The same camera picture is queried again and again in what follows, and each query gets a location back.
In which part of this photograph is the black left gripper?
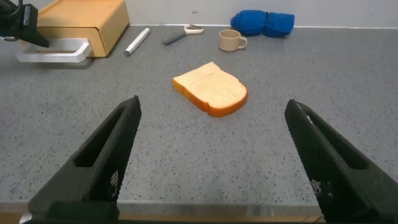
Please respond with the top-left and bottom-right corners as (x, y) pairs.
(0, 0), (51, 49)

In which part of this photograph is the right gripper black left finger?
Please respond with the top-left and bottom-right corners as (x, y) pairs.
(27, 95), (142, 214)

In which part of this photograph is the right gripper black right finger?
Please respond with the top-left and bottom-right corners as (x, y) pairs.
(284, 99), (398, 224)

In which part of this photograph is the yellow drawer with white handle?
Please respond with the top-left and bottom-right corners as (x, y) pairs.
(16, 27), (108, 63)

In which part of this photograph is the white pen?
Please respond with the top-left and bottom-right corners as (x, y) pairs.
(124, 27), (151, 57)

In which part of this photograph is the white bread slice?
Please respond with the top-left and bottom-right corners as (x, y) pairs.
(172, 61), (249, 118)

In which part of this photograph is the rolled blue cloth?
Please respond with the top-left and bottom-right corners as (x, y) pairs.
(230, 9), (295, 39)

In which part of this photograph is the beige cup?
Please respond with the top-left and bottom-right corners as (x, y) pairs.
(218, 29), (249, 53)

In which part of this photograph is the black wrist cable bundle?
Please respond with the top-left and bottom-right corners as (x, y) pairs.
(8, 0), (24, 17)

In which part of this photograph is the wooden box with handle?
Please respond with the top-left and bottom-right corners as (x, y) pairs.
(21, 0), (131, 58)

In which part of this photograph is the grey handled peeler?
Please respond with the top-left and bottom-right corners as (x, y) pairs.
(161, 24), (205, 46)

